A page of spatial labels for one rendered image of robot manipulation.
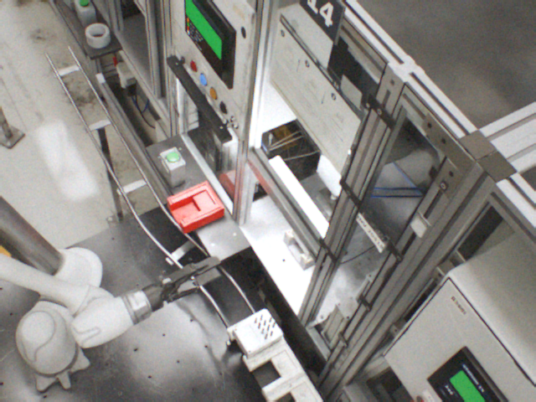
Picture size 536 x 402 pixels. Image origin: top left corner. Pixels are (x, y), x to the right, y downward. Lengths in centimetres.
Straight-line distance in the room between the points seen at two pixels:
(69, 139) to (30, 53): 72
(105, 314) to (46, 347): 33
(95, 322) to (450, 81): 109
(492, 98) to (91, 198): 250
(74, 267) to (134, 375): 42
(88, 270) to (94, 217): 118
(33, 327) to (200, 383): 58
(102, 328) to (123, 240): 71
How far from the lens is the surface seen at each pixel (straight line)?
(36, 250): 191
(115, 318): 168
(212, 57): 161
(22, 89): 381
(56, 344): 196
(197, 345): 215
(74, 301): 182
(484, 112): 104
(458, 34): 116
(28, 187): 337
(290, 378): 192
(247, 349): 189
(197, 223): 204
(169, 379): 212
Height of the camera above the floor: 272
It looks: 57 degrees down
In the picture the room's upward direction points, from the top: 10 degrees clockwise
